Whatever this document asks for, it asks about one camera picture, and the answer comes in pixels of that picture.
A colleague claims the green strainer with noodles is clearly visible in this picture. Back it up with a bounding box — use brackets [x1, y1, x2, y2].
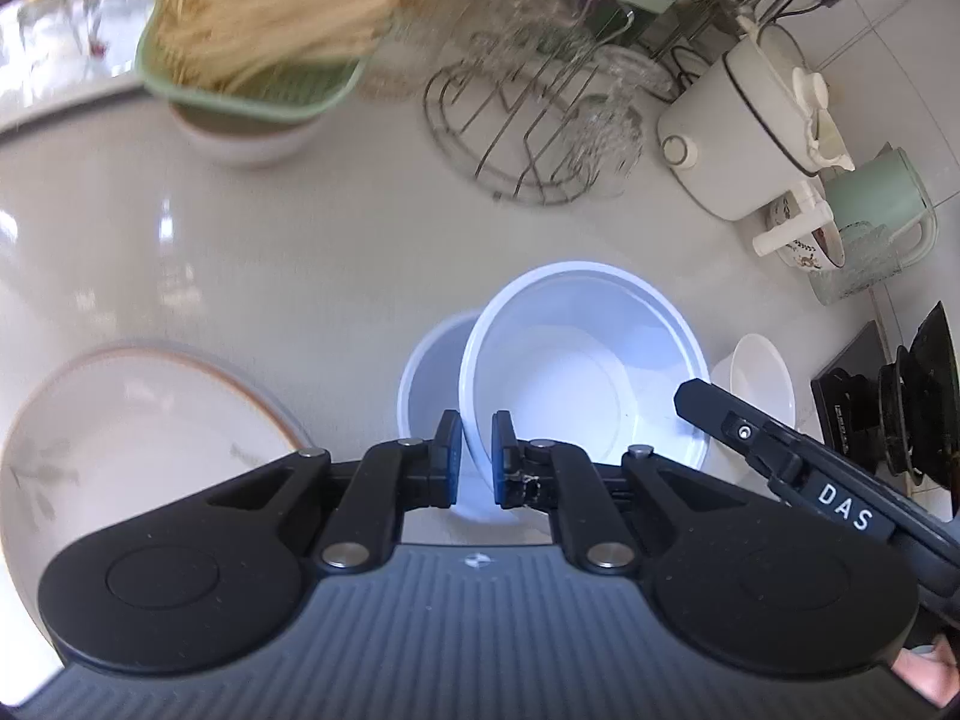
[135, 0, 400, 124]

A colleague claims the white ceramic bowl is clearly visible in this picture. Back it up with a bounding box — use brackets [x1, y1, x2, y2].
[707, 331, 801, 467]

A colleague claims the patterned bowl with brown food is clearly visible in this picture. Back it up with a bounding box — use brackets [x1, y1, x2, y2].
[766, 193, 846, 273]

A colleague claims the black wok on cooktop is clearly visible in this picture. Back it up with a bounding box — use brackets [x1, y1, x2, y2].
[878, 302, 958, 502]

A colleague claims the leaf pattern plate by rack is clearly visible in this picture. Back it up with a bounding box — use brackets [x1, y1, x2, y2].
[2, 343, 309, 667]

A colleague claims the black induction cooktop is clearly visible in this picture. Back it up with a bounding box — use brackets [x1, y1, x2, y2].
[811, 320, 901, 473]

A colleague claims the white electric cooking pot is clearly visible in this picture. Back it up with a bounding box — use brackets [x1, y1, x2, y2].
[656, 18, 854, 257]

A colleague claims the white bowl under strainer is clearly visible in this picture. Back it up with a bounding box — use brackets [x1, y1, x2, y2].
[167, 103, 324, 169]

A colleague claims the person right hand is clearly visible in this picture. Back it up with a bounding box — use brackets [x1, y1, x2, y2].
[893, 635, 960, 707]

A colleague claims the tall clear glass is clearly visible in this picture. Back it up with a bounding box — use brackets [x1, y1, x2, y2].
[809, 221, 901, 305]

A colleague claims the red lid plastic jar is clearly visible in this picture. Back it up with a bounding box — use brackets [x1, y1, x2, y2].
[356, 0, 472, 101]

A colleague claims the mint green kettle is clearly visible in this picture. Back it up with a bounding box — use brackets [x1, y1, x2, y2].
[825, 143, 939, 268]

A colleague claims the translucent plastic bowl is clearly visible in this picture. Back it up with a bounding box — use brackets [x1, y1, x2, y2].
[459, 260, 709, 532]
[395, 309, 480, 439]

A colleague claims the wire glass holder rack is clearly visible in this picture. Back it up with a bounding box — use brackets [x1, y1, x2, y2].
[423, 2, 651, 206]

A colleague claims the white drip tray with glasses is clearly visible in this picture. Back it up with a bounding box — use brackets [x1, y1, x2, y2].
[2, 0, 155, 132]

